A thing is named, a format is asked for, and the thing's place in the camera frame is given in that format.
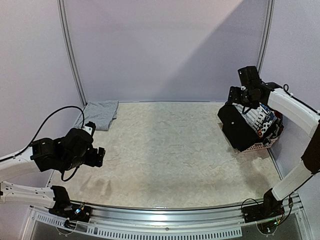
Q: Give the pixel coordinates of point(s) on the right aluminium corner post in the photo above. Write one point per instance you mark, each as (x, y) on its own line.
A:
(262, 20)

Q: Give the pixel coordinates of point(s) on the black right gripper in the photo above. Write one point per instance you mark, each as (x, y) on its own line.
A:
(234, 95)

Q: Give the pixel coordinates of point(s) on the aluminium corner post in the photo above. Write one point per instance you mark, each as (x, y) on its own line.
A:
(262, 20)
(61, 5)

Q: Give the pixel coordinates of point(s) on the colourful patterned garment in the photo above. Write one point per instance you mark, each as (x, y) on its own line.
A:
(271, 125)

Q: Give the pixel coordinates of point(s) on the grey tank top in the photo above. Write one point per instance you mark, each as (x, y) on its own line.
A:
(101, 113)

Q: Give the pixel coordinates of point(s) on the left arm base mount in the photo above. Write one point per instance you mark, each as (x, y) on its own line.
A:
(72, 211)

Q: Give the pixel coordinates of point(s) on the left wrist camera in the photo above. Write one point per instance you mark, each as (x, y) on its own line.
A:
(90, 127)

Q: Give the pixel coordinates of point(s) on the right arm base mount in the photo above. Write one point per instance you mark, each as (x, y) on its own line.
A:
(255, 213)

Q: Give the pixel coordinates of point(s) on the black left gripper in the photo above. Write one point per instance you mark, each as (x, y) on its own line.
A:
(92, 161)

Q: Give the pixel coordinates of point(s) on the white striped garment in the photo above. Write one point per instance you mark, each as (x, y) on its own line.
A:
(250, 115)

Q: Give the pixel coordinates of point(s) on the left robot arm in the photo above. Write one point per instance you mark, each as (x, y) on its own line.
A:
(61, 154)

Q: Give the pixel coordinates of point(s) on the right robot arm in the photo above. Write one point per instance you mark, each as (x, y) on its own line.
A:
(299, 143)

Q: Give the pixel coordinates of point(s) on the pink perforated laundry basket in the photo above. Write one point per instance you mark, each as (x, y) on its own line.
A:
(260, 146)

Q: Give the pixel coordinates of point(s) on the black shirt with buttons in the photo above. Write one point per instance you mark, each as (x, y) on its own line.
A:
(240, 135)

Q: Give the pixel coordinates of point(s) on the aluminium front rail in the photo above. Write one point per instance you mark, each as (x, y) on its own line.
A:
(226, 222)

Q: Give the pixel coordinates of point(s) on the left aluminium corner post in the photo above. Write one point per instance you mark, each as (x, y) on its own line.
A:
(61, 5)

